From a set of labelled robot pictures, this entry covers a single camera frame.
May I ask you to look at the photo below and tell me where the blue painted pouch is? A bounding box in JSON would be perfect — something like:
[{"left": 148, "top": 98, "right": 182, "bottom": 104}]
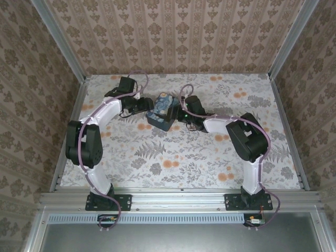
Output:
[{"left": 146, "top": 92, "right": 182, "bottom": 131}]

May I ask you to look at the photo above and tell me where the floral patterned table cover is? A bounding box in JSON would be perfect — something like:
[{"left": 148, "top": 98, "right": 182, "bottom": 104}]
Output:
[{"left": 59, "top": 73, "right": 302, "bottom": 190}]

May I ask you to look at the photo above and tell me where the grey metal sheet panel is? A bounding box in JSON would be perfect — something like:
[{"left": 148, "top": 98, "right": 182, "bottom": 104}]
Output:
[{"left": 22, "top": 211, "right": 335, "bottom": 252}]

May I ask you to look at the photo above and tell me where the aluminium table side rail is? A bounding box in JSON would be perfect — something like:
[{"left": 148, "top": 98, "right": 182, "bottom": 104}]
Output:
[
  {"left": 49, "top": 76, "right": 90, "bottom": 192},
  {"left": 269, "top": 75, "right": 311, "bottom": 191}
]

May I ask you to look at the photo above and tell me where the aluminium upright frame post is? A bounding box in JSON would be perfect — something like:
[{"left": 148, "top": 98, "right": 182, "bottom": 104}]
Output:
[
  {"left": 269, "top": 0, "right": 320, "bottom": 79},
  {"left": 30, "top": 0, "right": 88, "bottom": 82}
]

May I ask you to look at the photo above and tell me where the long horizontal aluminium frame rail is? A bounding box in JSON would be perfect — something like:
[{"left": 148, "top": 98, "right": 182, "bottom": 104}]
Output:
[{"left": 39, "top": 187, "right": 323, "bottom": 211}]

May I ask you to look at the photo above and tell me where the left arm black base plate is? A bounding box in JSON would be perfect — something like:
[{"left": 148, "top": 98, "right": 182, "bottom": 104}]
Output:
[{"left": 85, "top": 193, "right": 132, "bottom": 212}]

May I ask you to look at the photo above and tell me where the slotted grey cable duct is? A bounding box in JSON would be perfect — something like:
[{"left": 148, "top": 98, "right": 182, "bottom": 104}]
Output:
[{"left": 48, "top": 213, "right": 249, "bottom": 224}]

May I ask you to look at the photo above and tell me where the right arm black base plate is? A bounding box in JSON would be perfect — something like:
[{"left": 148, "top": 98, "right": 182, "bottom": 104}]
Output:
[{"left": 224, "top": 193, "right": 274, "bottom": 212}]

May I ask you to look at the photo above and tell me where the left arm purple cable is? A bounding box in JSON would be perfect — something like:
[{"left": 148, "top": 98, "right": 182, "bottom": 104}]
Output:
[{"left": 78, "top": 70, "right": 150, "bottom": 232}]

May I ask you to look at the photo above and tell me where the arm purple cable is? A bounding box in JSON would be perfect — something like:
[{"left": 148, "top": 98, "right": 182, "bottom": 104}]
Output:
[
  {"left": 179, "top": 83, "right": 281, "bottom": 232},
  {"left": 78, "top": 70, "right": 150, "bottom": 232}
]

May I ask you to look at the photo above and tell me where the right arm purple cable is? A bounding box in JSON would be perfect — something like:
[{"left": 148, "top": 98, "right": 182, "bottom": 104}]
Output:
[{"left": 179, "top": 83, "right": 281, "bottom": 232}]

